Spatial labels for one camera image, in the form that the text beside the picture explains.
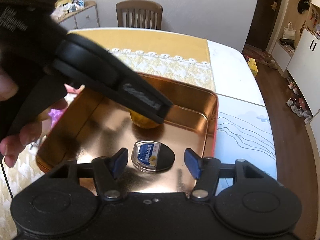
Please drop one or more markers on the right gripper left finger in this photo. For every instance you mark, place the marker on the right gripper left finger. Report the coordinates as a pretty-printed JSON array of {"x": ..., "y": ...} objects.
[{"x": 105, "y": 173}]

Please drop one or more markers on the shoes on floor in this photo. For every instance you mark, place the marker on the shoes on floor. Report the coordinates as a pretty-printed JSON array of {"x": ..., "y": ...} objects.
[{"x": 297, "y": 103}]

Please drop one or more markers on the purple spiky toy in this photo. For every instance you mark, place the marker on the purple spiky toy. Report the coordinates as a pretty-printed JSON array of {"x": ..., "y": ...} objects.
[{"x": 55, "y": 115}]

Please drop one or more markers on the small wooden side cabinet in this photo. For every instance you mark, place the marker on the small wooden side cabinet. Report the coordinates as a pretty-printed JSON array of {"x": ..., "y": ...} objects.
[{"x": 84, "y": 18}]

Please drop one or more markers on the person's left hand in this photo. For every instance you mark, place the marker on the person's left hand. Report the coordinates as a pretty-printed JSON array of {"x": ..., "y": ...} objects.
[{"x": 21, "y": 104}]

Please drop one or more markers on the black hanging hat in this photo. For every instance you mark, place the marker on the black hanging hat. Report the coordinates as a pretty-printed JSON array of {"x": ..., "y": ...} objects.
[{"x": 302, "y": 6}]

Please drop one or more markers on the white tote bag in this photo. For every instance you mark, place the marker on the white tote bag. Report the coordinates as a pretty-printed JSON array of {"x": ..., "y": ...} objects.
[{"x": 288, "y": 32}]

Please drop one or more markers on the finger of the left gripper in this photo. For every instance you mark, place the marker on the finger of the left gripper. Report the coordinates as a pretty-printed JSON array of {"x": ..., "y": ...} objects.
[{"x": 79, "y": 61}]

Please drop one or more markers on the red metal tin box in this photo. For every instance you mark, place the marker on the red metal tin box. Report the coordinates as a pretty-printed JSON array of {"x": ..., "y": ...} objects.
[{"x": 95, "y": 126}]

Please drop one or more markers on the white wall cabinet unit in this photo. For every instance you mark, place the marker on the white wall cabinet unit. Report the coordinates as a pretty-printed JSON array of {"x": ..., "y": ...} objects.
[{"x": 303, "y": 63}]

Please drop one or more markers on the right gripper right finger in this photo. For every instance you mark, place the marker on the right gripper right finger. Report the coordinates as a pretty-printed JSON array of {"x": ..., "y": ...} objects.
[{"x": 206, "y": 173}]

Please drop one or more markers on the yellow box on floor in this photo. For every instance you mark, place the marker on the yellow box on floor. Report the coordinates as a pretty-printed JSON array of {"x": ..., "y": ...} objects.
[{"x": 253, "y": 66}]

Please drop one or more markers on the brown wooden chair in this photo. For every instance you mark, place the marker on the brown wooden chair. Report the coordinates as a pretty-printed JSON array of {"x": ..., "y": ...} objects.
[{"x": 139, "y": 14}]

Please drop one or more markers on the orange fruit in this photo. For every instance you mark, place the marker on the orange fruit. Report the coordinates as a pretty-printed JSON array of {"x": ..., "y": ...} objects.
[{"x": 142, "y": 121}]

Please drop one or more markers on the yellow houndstooth table runner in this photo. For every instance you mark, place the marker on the yellow houndstooth table runner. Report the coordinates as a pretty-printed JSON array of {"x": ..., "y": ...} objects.
[{"x": 71, "y": 201}]

